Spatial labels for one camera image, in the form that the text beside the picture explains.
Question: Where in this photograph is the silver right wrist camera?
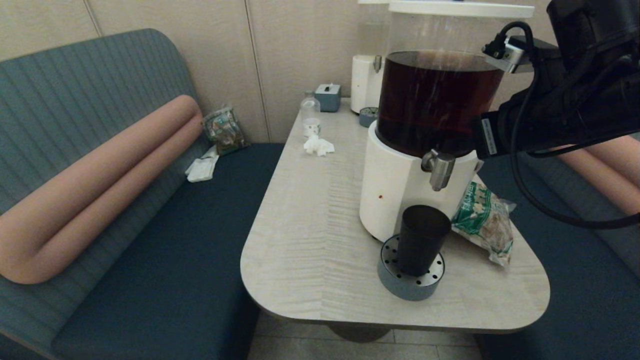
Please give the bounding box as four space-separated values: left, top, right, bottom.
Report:
482 36 528 74

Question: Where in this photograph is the black plastic cup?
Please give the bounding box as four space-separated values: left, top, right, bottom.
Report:
397 205 452 277

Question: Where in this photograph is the green printed snack bag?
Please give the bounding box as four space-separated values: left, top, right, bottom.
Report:
448 172 516 267

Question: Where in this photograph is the small round drip tray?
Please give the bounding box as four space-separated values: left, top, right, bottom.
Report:
358 106 379 128

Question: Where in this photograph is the crumpled white tissue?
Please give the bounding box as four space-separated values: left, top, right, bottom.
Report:
302 134 335 157

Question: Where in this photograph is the white folded napkin pack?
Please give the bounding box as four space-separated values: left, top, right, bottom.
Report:
184 145 220 183

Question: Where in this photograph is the dark round table pedestal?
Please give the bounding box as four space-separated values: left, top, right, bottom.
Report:
327 324 393 343

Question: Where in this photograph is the large dark tea dispenser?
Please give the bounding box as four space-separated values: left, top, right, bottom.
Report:
358 1 535 246

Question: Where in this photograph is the transparent snack bag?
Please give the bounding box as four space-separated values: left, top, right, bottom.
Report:
201 106 249 156

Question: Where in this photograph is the large round perforated drip tray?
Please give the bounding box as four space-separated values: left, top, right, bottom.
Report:
376 235 445 302

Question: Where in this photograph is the clear empty beverage dispenser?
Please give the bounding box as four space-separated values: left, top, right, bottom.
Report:
349 0 398 114

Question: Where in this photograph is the pink bolster back cushion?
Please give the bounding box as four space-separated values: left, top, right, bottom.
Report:
0 94 203 286
557 135 640 216

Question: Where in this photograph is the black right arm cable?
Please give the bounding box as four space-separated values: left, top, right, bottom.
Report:
492 21 640 230

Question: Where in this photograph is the clear plastic bottle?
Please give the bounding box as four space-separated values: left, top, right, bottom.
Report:
300 90 321 138

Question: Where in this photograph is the blue-grey tissue box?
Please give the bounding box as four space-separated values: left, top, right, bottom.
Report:
314 83 342 113

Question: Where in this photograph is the blue-grey upholstered booth bench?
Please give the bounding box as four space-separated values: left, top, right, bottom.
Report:
472 132 640 360
0 28 286 360

